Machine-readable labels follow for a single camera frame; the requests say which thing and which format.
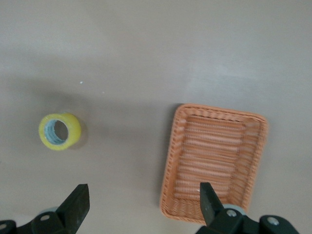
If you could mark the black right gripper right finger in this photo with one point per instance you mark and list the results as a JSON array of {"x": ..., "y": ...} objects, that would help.
[{"x": 210, "y": 209}]

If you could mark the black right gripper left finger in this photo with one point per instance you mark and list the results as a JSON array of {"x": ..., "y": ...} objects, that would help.
[{"x": 73, "y": 207}]

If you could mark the yellow clear tape roll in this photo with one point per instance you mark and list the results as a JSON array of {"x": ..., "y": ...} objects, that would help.
[{"x": 73, "y": 129}]

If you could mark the orange-brown wicker basket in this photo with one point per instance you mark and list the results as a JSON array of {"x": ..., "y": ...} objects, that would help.
[{"x": 209, "y": 151}]

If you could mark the brown table cover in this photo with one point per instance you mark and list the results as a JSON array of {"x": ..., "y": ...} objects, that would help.
[{"x": 122, "y": 48}]

